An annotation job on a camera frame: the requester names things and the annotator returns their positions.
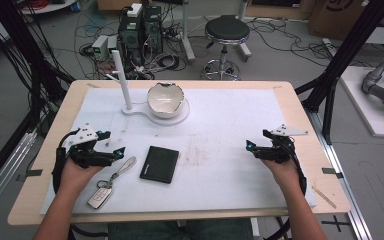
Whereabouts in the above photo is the white table leg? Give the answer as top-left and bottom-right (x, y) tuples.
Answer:
(235, 0), (253, 63)
(179, 0), (197, 65)

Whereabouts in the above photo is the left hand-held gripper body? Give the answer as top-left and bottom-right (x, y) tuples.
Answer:
(61, 123), (115, 169)

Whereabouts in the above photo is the black wallet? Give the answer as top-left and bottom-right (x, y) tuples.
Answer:
(139, 145), (181, 185)

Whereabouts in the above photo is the white branched stand with base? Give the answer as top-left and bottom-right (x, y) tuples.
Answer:
(105, 49), (191, 127)

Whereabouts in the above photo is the grey power supply unit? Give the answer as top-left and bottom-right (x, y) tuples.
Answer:
(91, 34), (119, 62)

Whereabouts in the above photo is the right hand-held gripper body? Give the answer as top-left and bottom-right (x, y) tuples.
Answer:
(255, 123), (310, 165)

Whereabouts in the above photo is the black computer tower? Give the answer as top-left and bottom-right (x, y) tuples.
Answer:
(117, 13), (145, 69)
(142, 5), (164, 55)

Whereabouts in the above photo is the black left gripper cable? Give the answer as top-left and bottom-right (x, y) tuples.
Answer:
(51, 128), (81, 195)

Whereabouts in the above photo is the black tape piece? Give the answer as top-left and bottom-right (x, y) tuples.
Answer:
(321, 167), (345, 180)
(15, 168), (44, 183)

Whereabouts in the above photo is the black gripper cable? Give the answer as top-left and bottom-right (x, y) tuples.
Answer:
(51, 128), (81, 195)
(263, 134), (308, 240)

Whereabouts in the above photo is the white box on computer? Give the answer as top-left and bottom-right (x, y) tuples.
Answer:
(126, 2), (144, 18)

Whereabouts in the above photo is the aluminium floor rail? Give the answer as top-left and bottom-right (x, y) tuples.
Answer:
(0, 129), (38, 222)
(304, 109), (375, 240)

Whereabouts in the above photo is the black frame post with cables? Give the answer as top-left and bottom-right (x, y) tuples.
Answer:
(0, 0), (76, 138)

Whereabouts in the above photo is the black round stool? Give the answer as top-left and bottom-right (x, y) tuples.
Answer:
(201, 14), (252, 81)

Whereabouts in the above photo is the person's right hand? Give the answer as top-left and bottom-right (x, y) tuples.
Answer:
(260, 157), (303, 195)

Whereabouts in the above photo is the white table mat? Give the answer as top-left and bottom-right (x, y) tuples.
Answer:
(39, 86), (318, 215)

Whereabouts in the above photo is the white ceramic bowl jagged rim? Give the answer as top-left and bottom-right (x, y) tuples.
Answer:
(146, 81), (185, 120)

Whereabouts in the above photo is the black metal frame post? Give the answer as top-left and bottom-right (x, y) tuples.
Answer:
(294, 0), (384, 145)

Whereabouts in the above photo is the white floor board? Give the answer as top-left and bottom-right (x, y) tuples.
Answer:
(339, 65), (384, 139)

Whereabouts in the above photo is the silver car key with strap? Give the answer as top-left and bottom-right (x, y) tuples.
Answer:
(86, 155), (138, 211)

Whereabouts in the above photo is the thin wooden stick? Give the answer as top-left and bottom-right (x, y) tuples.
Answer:
(311, 185), (338, 210)

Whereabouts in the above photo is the cardboard box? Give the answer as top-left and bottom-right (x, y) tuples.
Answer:
(307, 0), (378, 42)

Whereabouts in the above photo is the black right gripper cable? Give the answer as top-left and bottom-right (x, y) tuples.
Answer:
(263, 134), (308, 240)

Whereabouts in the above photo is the person's left hand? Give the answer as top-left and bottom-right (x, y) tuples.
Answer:
(59, 156), (105, 198)

